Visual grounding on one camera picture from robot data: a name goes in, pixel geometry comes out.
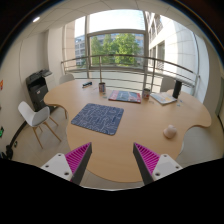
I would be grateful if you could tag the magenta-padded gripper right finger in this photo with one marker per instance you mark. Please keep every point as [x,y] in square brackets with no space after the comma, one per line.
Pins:
[148,158]

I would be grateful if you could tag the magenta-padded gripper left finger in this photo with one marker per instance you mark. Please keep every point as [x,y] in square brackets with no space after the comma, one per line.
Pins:
[77,158]

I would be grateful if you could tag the beige computer mouse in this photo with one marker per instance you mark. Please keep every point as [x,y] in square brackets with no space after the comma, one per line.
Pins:
[170,131]

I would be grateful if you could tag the blue patterned mouse pad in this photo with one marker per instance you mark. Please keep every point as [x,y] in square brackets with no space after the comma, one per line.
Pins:
[97,118]

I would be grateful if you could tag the white chair with wooden legs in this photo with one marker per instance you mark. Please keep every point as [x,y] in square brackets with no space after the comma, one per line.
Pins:
[33,116]

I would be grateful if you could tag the white illustrated booklet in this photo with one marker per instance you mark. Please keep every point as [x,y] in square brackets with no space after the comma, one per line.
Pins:
[163,98]

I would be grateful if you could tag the printed mug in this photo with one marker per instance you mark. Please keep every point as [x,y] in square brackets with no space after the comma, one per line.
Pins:
[102,87]
[146,93]

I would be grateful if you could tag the red and blue magazine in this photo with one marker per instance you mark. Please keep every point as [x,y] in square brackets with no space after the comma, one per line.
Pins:
[124,96]

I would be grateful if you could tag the black cylindrical speaker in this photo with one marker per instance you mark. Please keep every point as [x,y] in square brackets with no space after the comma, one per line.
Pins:
[177,89]

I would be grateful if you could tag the black office printer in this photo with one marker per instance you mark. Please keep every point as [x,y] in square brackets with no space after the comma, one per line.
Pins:
[37,89]

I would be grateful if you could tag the metal balcony railing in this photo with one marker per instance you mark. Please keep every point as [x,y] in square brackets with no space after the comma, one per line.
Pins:
[100,68]

